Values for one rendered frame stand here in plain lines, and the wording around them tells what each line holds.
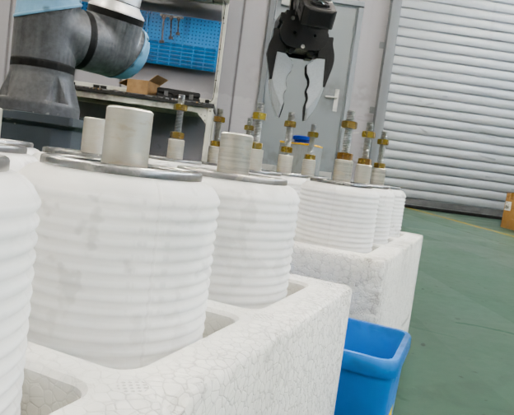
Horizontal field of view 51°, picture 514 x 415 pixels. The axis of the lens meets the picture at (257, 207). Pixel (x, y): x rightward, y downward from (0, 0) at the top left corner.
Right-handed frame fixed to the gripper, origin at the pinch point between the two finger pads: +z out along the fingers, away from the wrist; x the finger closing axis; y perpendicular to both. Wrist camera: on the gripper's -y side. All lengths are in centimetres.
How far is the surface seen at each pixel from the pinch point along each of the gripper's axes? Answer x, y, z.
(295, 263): 1.2, -21.2, 18.9
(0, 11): 225, 532, -113
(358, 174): -9.3, -6.0, 8.1
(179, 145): 15.7, -4.7, 7.5
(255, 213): 9.9, -47.1, 11.5
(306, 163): -5.3, 9.9, 7.4
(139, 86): 70, 471, -51
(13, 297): 19, -64, 13
